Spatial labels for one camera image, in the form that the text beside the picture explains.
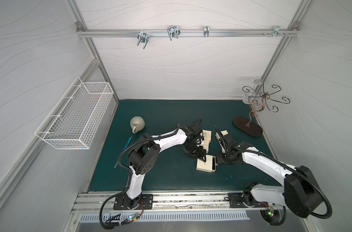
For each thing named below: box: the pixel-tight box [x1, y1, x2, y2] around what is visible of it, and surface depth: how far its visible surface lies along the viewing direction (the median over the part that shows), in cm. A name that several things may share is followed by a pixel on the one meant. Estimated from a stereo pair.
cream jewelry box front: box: [196, 154, 218, 174], surface depth 85 cm
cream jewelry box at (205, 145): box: [202, 140, 210, 154], surface depth 93 cm
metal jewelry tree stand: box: [233, 78, 291, 137], surface depth 87 cm
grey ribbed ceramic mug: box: [130, 115, 146, 134], surface depth 100 cm
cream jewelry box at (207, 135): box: [202, 129, 212, 142], surface depth 97 cm
